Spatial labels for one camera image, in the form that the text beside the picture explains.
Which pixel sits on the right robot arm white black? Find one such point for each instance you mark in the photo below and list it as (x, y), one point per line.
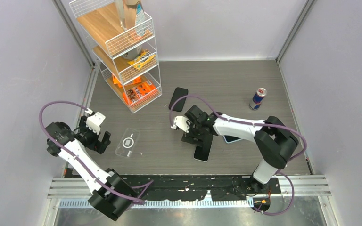
(274, 141)

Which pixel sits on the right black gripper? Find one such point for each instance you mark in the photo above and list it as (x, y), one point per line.
(189, 137)

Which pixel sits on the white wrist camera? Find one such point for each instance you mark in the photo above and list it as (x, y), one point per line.
(182, 123)
(94, 122)

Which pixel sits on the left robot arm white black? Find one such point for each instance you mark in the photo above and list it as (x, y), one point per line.
(110, 194)

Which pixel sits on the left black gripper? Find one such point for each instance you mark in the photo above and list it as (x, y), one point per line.
(83, 127)

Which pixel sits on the yellow snack bag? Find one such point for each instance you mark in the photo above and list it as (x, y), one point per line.
(142, 59)

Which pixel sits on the blue white bottle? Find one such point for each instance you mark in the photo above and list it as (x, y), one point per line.
(140, 27)

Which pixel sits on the black phone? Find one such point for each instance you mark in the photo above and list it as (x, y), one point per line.
(203, 147)

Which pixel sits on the clear bottle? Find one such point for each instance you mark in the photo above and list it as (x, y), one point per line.
(120, 13)

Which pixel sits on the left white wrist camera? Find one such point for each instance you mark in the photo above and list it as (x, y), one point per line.
(94, 122)

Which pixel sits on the clear phone case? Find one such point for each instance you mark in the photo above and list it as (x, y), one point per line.
(127, 143)

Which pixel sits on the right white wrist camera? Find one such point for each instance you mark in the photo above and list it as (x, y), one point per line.
(182, 123)

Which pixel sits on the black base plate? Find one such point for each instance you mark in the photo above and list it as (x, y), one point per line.
(197, 187)

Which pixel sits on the orange snack packs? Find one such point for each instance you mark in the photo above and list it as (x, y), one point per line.
(135, 90)

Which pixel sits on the black phone case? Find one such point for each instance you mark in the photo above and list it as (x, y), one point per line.
(177, 102)

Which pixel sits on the red bull can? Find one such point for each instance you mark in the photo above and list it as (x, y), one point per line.
(258, 98)

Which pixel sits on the white wire shelf rack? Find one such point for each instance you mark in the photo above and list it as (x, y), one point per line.
(113, 47)

